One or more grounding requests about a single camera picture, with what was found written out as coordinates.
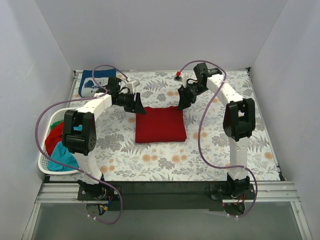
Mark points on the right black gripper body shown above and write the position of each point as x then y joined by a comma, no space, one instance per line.
186,93

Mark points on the red t-shirt in basket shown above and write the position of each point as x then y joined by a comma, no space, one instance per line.
53,138

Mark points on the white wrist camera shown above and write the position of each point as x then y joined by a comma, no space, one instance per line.
131,85
182,78

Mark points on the dark red t-shirt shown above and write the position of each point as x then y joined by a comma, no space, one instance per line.
160,125

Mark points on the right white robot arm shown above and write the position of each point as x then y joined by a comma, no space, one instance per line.
239,119

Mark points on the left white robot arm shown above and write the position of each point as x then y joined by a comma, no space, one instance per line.
79,133

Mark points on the aluminium frame rail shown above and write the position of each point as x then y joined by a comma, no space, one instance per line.
267,191

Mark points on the green t-shirt in basket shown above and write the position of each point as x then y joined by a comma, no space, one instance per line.
55,124

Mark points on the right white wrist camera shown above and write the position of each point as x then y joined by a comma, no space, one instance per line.
182,78

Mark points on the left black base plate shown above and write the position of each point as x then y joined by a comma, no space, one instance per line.
110,193

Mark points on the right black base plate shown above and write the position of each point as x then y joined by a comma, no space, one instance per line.
220,193

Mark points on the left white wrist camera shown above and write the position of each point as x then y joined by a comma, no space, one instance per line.
131,85

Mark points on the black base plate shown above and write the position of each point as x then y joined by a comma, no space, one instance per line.
110,193
220,193

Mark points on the white plastic laundry basket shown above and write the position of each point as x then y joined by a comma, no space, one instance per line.
42,160

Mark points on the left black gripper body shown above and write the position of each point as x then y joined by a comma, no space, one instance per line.
136,102

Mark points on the folded blue printed t-shirt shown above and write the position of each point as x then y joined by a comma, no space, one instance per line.
88,87

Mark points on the turquoise t-shirt in basket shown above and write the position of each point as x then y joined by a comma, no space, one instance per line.
61,154

